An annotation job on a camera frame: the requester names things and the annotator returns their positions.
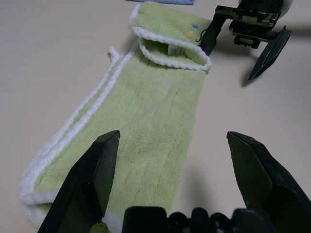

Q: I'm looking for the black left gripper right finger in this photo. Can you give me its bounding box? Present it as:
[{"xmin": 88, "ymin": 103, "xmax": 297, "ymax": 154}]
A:
[{"xmin": 226, "ymin": 131, "xmax": 311, "ymax": 233}]

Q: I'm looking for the green towel with white trim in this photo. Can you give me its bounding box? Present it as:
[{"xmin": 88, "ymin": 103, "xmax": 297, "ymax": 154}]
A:
[{"xmin": 18, "ymin": 1, "xmax": 212, "ymax": 233}]

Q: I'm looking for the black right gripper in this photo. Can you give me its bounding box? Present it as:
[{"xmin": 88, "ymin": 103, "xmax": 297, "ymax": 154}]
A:
[{"xmin": 199, "ymin": 0, "xmax": 292, "ymax": 81}]

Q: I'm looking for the folded light blue towel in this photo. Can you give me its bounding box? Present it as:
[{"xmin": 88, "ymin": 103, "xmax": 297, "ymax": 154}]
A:
[{"xmin": 124, "ymin": 0, "xmax": 195, "ymax": 6}]

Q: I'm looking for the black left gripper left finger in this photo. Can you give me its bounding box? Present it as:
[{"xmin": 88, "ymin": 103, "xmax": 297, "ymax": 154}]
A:
[{"xmin": 37, "ymin": 130, "xmax": 121, "ymax": 233}]

